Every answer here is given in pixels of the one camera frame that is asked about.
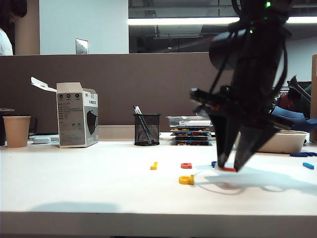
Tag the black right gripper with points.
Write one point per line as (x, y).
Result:
(242, 109)

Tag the red letter o magnet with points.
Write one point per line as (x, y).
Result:
(228, 169)

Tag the blue letter g magnet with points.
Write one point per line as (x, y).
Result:
(214, 164)

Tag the yellow letter d magnet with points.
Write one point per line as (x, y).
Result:
(184, 180)

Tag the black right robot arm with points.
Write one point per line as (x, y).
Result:
(257, 62)

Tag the red letter a magnet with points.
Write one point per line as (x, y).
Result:
(185, 166)

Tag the light blue letter i magnet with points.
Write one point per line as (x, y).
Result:
(308, 165)

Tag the dark blue letter m magnet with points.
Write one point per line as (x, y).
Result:
(312, 154)

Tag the yellow letter j magnet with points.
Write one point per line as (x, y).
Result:
(153, 167)

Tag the white whiteboard marker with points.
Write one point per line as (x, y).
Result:
(195, 123)

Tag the beige oval paper bowl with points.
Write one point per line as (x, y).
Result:
(284, 143)

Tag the dark blue rubber slipper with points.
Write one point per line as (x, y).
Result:
(292, 116)

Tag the red black chair back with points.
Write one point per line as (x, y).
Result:
(284, 102)

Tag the clear plastic tray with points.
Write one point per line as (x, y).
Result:
(180, 118)

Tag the dark grey monitor stand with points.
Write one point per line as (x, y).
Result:
(298, 89)

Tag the brown cardboard box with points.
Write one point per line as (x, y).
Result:
(314, 99)

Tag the black mesh pen holder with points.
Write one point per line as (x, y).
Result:
(147, 131)

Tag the clear black pen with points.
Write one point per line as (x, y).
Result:
(137, 110)

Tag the brown desk partition panel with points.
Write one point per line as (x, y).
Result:
(123, 84)

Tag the long ceiling light strip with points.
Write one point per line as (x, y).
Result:
(185, 21)

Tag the white grey face mask box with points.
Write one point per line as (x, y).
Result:
(74, 119)

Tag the small white case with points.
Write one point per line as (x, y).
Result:
(41, 140)

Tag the brown paper cup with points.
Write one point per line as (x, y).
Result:
(16, 132)

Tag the person in white shirt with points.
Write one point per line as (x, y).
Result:
(5, 42)

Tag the grey partition base rail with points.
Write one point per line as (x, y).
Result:
(116, 132)

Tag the silver wall plate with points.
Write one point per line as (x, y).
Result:
(81, 46)

